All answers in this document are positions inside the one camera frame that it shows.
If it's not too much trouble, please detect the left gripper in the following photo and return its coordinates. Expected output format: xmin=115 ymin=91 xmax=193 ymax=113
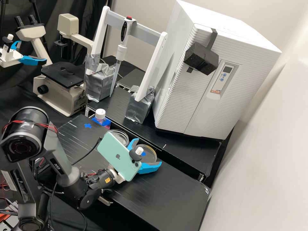
xmin=0 ymin=40 xmax=47 ymax=68

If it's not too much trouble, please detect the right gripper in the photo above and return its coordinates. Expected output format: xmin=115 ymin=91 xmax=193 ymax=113
xmin=107 ymin=138 xmax=162 ymax=184

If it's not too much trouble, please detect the petri dish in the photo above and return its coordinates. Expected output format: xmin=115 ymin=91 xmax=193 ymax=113
xmin=135 ymin=143 xmax=158 ymax=165
xmin=107 ymin=130 xmax=130 ymax=147

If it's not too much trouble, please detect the blue bottle holder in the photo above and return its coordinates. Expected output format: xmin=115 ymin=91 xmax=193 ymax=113
xmin=91 ymin=115 xmax=112 ymax=129

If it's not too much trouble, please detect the black platform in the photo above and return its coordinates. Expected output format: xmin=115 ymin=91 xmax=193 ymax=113
xmin=116 ymin=68 xmax=147 ymax=92
xmin=85 ymin=86 xmax=222 ymax=186
xmin=56 ymin=114 xmax=211 ymax=231

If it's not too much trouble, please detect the cream microscope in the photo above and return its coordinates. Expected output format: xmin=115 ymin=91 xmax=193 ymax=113
xmin=14 ymin=13 xmax=95 ymax=118

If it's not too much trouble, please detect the small bottle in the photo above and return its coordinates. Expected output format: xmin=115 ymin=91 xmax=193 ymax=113
xmin=94 ymin=108 xmax=112 ymax=127

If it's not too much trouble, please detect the incubator door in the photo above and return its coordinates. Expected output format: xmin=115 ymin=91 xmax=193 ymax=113
xmin=154 ymin=23 xmax=282 ymax=141

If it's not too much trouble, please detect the pipette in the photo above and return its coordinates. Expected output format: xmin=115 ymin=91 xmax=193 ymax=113
xmin=110 ymin=15 xmax=137 ymax=97

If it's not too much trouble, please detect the white pipette stand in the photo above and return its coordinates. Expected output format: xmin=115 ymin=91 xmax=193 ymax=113
xmin=84 ymin=5 xmax=168 ymax=124

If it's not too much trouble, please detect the white incubator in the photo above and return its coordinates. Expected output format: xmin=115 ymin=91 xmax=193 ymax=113
xmin=154 ymin=0 xmax=282 ymax=128

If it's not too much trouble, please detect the right wrist camera phone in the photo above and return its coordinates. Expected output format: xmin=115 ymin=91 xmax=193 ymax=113
xmin=97 ymin=132 xmax=144 ymax=182

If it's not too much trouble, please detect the black cable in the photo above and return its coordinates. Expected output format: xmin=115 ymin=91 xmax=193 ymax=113
xmin=71 ymin=137 xmax=102 ymax=167
xmin=47 ymin=190 xmax=89 ymax=231

